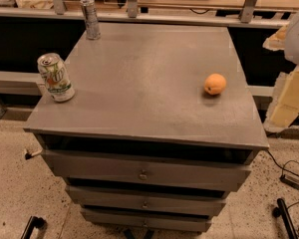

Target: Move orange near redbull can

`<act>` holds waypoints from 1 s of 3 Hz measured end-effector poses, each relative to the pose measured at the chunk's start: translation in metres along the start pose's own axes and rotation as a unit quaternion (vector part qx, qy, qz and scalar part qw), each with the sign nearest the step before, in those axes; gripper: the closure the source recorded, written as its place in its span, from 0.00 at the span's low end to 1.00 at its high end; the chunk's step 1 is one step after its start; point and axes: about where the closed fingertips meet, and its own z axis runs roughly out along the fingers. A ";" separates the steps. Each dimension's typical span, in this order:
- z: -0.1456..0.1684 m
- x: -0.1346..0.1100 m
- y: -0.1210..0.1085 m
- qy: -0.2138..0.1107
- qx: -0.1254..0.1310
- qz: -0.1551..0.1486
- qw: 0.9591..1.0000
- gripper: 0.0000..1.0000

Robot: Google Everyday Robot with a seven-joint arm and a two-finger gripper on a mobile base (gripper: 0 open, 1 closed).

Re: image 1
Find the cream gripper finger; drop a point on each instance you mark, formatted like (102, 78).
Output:
(276, 41)
(284, 108)

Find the orange fruit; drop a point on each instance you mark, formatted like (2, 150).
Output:
(214, 84)

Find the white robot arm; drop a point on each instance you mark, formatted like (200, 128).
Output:
(291, 51)

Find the silver redbull can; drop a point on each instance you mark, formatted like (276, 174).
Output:
(91, 20)

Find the white green 7up can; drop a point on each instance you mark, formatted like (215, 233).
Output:
(55, 76)

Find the black power adapter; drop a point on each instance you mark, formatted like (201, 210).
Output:
(289, 180)

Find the top grey drawer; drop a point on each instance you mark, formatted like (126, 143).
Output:
(146, 170)

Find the grey drawer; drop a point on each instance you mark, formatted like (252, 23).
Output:
(146, 170)
(155, 221)
(110, 198)

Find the black leg right floor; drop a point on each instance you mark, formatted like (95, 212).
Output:
(281, 210)

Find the black leg floor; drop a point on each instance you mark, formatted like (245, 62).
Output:
(34, 222)
(281, 210)

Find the grey drawer cabinet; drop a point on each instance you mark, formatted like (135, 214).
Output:
(140, 91)

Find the middle grey drawer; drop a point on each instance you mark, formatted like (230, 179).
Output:
(110, 198)

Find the bottom grey drawer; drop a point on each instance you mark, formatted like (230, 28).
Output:
(155, 221)

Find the black leg left floor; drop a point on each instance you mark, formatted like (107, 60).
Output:
(34, 222)

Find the grey metal rail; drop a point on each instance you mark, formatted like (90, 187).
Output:
(146, 18)

